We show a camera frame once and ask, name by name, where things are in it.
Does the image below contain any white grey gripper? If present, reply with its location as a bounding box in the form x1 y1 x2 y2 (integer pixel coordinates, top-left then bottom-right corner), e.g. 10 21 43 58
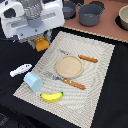
0 0 65 42

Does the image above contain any white toy fish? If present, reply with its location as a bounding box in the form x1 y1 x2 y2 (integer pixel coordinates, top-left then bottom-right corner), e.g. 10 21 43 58
10 64 32 77

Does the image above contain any light blue cup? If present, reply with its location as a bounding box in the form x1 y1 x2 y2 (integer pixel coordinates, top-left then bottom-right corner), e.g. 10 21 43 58
24 72 43 92

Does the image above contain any yellow banana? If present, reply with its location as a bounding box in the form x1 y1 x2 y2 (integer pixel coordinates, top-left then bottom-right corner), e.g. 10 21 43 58
41 92 63 102

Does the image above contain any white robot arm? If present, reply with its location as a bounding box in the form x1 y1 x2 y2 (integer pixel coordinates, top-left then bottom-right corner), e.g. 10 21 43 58
0 0 65 42

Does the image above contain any round beige plate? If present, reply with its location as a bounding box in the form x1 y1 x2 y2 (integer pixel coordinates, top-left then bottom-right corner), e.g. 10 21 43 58
56 55 83 79

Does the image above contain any pink stove board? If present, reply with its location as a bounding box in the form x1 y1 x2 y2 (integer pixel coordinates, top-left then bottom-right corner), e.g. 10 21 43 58
64 0 128 42

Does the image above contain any beige bowl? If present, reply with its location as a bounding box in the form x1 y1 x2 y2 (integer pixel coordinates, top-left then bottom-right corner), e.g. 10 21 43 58
119 5 128 30

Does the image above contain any grey saucepan with handle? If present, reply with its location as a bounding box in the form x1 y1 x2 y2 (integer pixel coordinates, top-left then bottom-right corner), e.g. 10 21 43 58
62 1 76 19

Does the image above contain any fork with wooden handle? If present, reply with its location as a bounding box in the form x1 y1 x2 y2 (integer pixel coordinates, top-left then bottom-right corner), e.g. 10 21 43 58
44 72 86 90

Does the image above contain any grey pot with handles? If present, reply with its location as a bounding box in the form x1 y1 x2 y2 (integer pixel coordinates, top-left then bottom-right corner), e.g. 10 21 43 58
76 3 105 27

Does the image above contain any knife with wooden handle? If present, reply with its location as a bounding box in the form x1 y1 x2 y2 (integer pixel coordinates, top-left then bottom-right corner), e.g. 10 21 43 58
58 49 98 63

